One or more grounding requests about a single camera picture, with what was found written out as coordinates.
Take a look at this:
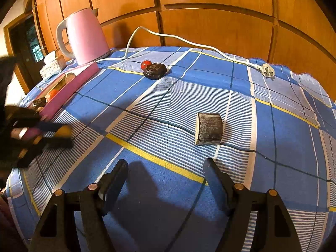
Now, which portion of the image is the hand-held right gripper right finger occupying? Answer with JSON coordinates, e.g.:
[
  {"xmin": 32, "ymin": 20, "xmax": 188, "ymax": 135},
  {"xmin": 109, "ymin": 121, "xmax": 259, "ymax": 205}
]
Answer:
[{"xmin": 203, "ymin": 158, "xmax": 303, "ymax": 252}]

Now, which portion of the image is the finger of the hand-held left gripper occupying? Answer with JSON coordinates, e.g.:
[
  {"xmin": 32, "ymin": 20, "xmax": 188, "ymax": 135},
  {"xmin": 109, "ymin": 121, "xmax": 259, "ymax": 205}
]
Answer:
[
  {"xmin": 5, "ymin": 106, "xmax": 72, "ymax": 140},
  {"xmin": 16, "ymin": 136, "xmax": 74, "ymax": 169}
]

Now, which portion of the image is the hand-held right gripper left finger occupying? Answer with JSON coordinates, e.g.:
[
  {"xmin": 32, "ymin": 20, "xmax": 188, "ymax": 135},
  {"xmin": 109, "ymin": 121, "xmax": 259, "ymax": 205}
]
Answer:
[{"xmin": 28, "ymin": 159, "xmax": 129, "ymax": 252}]

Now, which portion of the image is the dark brown lumpy fruit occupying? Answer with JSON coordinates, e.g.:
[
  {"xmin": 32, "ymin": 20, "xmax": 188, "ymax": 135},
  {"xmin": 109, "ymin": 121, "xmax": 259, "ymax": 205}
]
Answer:
[
  {"xmin": 143, "ymin": 63, "xmax": 168, "ymax": 81},
  {"xmin": 32, "ymin": 97, "xmax": 47, "ymax": 109}
]

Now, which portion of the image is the pink tray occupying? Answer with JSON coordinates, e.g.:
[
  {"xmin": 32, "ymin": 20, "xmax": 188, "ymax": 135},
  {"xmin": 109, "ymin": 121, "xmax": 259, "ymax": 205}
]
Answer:
[{"xmin": 26, "ymin": 63, "xmax": 100, "ymax": 122}]

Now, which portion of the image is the blue plaid tablecloth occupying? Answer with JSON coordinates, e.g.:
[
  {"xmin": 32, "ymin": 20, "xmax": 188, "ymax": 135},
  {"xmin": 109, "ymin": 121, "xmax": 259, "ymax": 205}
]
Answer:
[{"xmin": 5, "ymin": 46, "xmax": 336, "ymax": 252}]

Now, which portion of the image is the grey-brown cylinder chunk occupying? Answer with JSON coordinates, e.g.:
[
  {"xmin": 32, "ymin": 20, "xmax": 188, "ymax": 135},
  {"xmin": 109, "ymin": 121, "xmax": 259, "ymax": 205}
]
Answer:
[{"xmin": 194, "ymin": 112, "xmax": 224, "ymax": 146}]

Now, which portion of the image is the patterned tissue box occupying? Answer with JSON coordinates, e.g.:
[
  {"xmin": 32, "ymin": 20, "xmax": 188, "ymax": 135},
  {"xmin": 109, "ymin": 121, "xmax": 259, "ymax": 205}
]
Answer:
[{"xmin": 39, "ymin": 50, "xmax": 66, "ymax": 79}]

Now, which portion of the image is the dark doorway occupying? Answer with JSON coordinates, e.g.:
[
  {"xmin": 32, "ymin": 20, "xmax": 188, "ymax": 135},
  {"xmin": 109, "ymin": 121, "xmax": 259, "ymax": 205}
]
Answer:
[{"xmin": 6, "ymin": 12, "xmax": 46, "ymax": 93}]

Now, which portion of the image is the pink electric kettle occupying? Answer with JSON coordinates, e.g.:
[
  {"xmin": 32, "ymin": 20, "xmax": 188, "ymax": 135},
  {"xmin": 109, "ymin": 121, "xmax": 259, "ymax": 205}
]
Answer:
[{"xmin": 56, "ymin": 8, "xmax": 111, "ymax": 66}]

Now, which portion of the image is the white power cable with plug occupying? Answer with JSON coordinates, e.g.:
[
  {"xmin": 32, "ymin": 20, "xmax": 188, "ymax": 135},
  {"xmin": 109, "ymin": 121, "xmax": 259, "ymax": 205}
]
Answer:
[{"xmin": 96, "ymin": 26, "xmax": 276, "ymax": 79}]

